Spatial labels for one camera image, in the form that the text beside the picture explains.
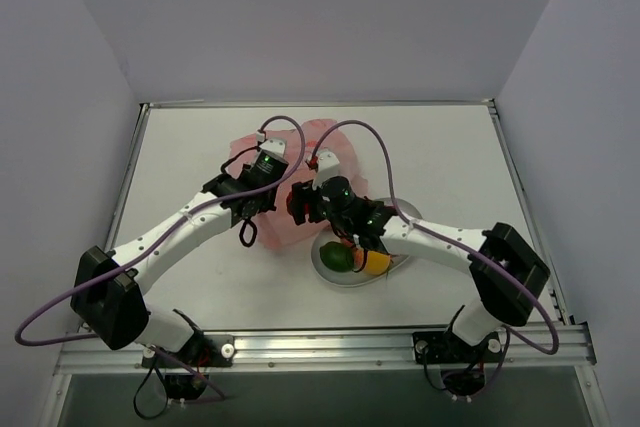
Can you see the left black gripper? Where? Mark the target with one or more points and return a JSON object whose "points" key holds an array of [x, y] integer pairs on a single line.
{"points": [[270, 195]]}

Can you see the red yellow fake pear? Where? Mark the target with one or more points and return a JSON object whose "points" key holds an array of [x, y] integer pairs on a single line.
{"points": [[290, 202]]}

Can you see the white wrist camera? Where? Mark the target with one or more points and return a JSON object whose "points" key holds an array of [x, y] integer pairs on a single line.
{"points": [[271, 146], [325, 165]]}

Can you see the green fake lime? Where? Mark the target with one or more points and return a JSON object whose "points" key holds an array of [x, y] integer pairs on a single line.
{"points": [[337, 257]]}

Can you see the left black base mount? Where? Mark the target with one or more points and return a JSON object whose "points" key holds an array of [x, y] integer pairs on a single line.
{"points": [[203, 350]]}

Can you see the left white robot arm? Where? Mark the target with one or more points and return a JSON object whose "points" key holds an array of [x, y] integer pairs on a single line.
{"points": [[114, 306]]}

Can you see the white oval plate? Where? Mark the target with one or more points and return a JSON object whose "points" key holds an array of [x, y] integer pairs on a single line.
{"points": [[346, 279]]}

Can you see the aluminium front rail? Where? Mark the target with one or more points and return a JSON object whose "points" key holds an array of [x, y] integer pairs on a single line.
{"points": [[321, 350]]}

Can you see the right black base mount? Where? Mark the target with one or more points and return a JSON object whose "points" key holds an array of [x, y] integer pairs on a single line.
{"points": [[440, 347]]}

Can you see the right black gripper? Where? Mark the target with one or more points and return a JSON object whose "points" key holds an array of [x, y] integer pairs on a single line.
{"points": [[332, 200]]}

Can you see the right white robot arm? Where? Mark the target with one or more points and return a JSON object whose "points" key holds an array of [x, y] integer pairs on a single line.
{"points": [[507, 273]]}

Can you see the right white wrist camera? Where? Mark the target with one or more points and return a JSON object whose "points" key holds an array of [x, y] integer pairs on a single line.
{"points": [[325, 165]]}

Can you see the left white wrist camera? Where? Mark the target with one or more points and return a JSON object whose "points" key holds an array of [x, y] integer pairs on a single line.
{"points": [[271, 146]]}

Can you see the orange fake peach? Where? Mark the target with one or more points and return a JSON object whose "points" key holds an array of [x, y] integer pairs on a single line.
{"points": [[371, 262]]}

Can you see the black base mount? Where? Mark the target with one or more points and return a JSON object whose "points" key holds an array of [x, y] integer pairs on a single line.
{"points": [[203, 350], [440, 347]]}

